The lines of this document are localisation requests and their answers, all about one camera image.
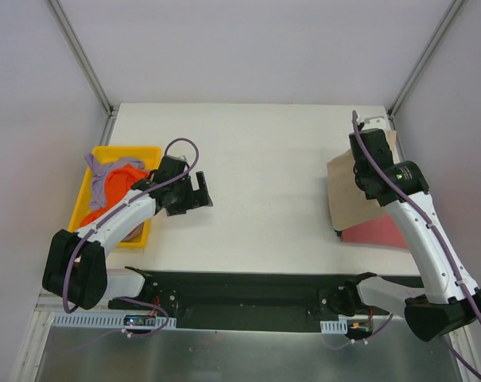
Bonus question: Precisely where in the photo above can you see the right aluminium frame post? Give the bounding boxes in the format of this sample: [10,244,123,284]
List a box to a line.
[387,0,467,121]

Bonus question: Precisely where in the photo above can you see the lilac t shirt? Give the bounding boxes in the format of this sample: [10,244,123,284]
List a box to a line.
[84,154,146,218]

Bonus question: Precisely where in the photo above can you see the aluminium frame post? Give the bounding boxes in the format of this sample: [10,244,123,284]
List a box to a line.
[387,0,467,121]
[46,0,114,118]

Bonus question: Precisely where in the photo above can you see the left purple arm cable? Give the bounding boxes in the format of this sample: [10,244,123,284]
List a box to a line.
[62,138,201,339]

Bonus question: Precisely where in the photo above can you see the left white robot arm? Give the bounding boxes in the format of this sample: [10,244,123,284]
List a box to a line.
[41,155,213,313]

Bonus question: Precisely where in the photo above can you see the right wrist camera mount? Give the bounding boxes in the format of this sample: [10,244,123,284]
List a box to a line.
[358,115,386,130]

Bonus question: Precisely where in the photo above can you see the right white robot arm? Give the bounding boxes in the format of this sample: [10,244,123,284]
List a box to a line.
[343,129,481,342]

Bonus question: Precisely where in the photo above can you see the beige t shirt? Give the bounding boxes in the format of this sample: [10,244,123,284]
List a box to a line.
[327,149,386,231]

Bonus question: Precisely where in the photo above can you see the left white cable duct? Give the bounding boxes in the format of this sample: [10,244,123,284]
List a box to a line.
[52,313,176,330]

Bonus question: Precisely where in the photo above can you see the right white cable duct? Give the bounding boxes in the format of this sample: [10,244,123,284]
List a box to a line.
[320,319,348,335]

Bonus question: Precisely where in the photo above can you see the white cable duct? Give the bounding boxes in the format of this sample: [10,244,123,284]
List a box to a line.
[320,319,348,335]
[52,313,176,330]

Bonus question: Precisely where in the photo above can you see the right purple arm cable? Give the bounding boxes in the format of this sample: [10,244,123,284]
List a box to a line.
[323,110,481,382]

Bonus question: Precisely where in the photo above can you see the orange t shirt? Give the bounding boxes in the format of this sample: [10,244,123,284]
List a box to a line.
[80,164,149,227]

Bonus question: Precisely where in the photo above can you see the left aluminium frame post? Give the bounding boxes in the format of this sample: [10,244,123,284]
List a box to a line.
[46,0,114,118]

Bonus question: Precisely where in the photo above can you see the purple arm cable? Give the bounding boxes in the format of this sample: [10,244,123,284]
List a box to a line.
[62,138,201,339]
[323,110,481,382]

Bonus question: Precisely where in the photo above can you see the folded red t shirt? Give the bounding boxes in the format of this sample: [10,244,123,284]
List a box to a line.
[340,215,409,250]

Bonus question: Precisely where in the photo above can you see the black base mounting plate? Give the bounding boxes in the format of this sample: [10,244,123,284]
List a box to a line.
[107,266,388,332]

